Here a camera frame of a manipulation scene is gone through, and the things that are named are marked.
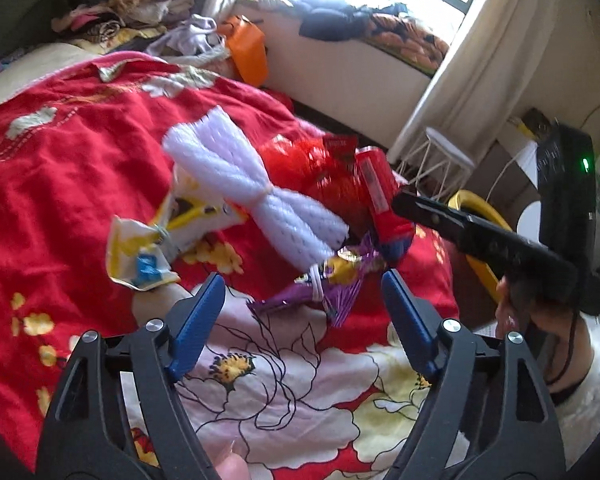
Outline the red mesh net bag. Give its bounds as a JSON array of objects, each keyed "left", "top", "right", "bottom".
[{"left": 257, "top": 132, "right": 376, "bottom": 231}]

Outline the white foam net sleeve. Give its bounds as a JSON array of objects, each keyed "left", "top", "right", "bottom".
[{"left": 162, "top": 106, "right": 350, "bottom": 267}]

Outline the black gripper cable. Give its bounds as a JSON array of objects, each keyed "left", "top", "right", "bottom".
[{"left": 545, "top": 310, "right": 582, "bottom": 392}]

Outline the cream bed sheet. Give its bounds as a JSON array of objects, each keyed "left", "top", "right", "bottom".
[{"left": 0, "top": 42, "right": 98, "bottom": 117}]

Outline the orange bag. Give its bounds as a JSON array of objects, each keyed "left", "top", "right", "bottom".
[{"left": 220, "top": 15, "right": 270, "bottom": 87}]

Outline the person's left hand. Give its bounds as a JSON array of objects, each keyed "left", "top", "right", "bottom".
[{"left": 215, "top": 452, "right": 252, "bottom": 480}]

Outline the white garment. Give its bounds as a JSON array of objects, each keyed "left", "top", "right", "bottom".
[{"left": 145, "top": 14, "right": 231, "bottom": 61}]

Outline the red floral blanket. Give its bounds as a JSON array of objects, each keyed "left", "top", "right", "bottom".
[{"left": 0, "top": 52, "right": 481, "bottom": 480}]

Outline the purple snack wrapper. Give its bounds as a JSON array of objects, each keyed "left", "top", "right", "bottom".
[{"left": 247, "top": 232, "right": 388, "bottom": 328}]

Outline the white wire stool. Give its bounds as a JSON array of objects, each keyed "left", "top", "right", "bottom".
[{"left": 397, "top": 127, "right": 476, "bottom": 202}]

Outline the black bag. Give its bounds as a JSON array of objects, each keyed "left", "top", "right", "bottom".
[{"left": 522, "top": 107, "right": 557, "bottom": 135}]

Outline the person's right hand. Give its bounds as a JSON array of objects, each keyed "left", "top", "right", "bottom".
[{"left": 495, "top": 277, "right": 595, "bottom": 396}]

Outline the dark clothing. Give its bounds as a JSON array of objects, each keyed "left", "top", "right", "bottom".
[{"left": 285, "top": 0, "right": 383, "bottom": 43}]

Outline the yellow and white snack wrapper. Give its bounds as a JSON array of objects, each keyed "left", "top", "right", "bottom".
[{"left": 105, "top": 165, "right": 251, "bottom": 292}]

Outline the wide cream curtain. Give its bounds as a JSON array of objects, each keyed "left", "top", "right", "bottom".
[{"left": 387, "top": 0, "right": 572, "bottom": 162}]

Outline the white cable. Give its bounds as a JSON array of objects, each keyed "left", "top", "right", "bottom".
[{"left": 487, "top": 147, "right": 533, "bottom": 203}]

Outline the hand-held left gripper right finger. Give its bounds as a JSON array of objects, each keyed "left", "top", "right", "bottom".
[{"left": 381, "top": 269, "right": 567, "bottom": 480}]

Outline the person's right forearm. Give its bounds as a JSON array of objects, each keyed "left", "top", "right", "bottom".
[{"left": 547, "top": 317, "right": 600, "bottom": 467}]

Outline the yellow trash bin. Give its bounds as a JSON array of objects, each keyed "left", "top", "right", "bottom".
[{"left": 447, "top": 189, "right": 513, "bottom": 307}]

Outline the red snack packet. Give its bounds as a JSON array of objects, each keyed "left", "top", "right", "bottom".
[{"left": 355, "top": 146, "right": 416, "bottom": 262}]

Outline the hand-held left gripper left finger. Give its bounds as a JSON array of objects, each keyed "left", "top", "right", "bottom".
[{"left": 36, "top": 272, "right": 227, "bottom": 480}]

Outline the patterned windowsill blanket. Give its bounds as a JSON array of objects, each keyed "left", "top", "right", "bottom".
[{"left": 237, "top": 0, "right": 451, "bottom": 75}]

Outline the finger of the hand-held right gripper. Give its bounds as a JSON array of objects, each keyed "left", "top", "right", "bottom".
[{"left": 391, "top": 192, "right": 579, "bottom": 307}]

